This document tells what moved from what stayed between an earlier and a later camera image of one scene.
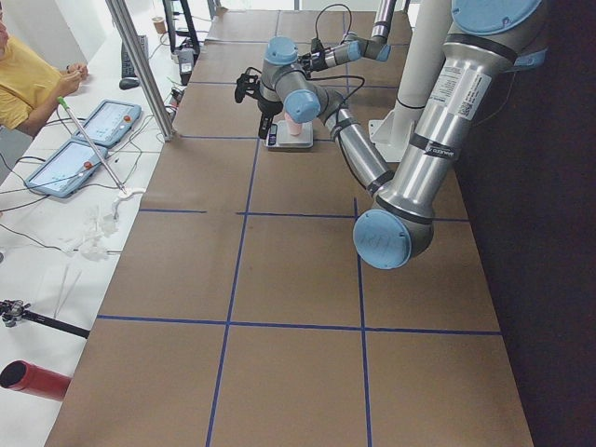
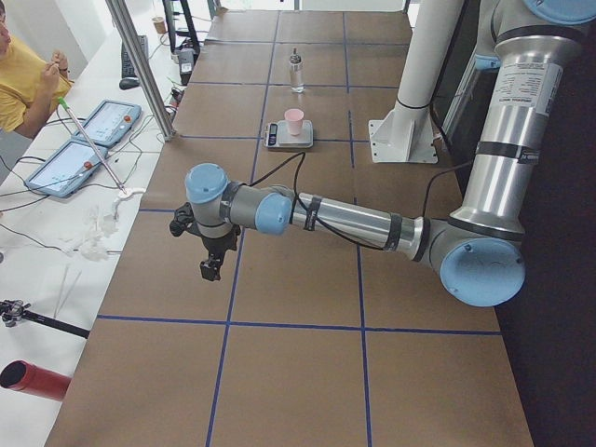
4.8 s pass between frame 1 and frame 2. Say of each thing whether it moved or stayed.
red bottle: stayed
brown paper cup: stayed
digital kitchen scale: stayed
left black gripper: moved
